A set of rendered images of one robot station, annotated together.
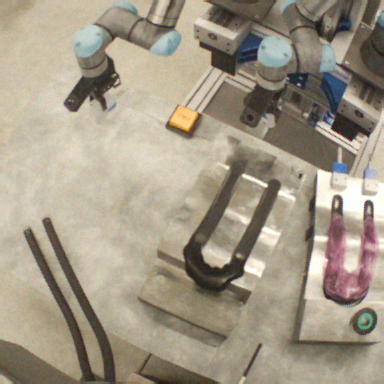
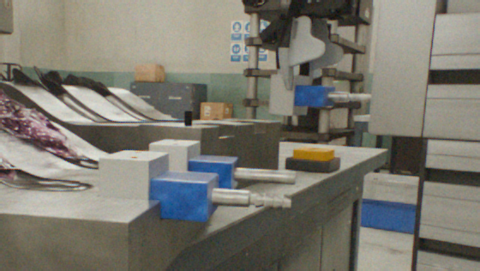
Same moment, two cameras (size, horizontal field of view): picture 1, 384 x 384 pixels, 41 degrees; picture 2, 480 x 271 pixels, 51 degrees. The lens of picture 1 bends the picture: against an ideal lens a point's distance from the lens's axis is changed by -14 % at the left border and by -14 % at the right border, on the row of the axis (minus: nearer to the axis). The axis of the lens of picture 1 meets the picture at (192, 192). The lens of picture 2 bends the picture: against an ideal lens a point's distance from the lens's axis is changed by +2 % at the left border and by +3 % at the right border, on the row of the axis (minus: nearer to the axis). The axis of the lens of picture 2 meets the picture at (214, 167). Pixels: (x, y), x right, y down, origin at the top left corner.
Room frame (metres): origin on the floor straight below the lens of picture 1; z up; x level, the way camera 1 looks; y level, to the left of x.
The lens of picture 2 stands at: (0.60, -0.88, 0.93)
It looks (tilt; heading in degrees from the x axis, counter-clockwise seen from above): 8 degrees down; 91
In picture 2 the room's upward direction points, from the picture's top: 2 degrees clockwise
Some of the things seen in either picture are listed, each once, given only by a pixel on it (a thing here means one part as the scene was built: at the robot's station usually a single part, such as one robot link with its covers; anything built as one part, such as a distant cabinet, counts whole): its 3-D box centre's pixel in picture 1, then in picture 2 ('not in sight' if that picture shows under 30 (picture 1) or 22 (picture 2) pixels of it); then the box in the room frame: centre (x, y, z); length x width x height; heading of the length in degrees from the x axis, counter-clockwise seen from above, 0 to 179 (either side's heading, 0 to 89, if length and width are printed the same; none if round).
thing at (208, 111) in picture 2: not in sight; (227, 130); (0.67, 6.72, 0.42); 0.86 x 0.33 x 0.83; 152
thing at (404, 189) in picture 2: not in sight; (393, 188); (1.89, 2.82, 0.28); 0.61 x 0.41 x 0.15; 152
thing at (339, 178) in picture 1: (339, 167); (224, 173); (0.60, -0.43, 0.86); 0.13 x 0.05 x 0.05; 170
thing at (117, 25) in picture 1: (119, 22); not in sight; (0.84, 0.17, 1.25); 0.11 x 0.11 x 0.08; 57
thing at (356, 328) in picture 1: (363, 322); not in sight; (0.13, -0.46, 0.93); 0.08 x 0.08 x 0.04
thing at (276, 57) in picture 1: (275, 58); not in sight; (0.71, -0.20, 1.25); 0.09 x 0.08 x 0.11; 97
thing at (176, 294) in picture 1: (225, 234); (106, 129); (0.41, -0.08, 0.87); 0.50 x 0.26 x 0.14; 153
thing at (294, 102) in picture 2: (265, 113); (321, 96); (0.73, -0.20, 0.93); 0.13 x 0.05 x 0.05; 148
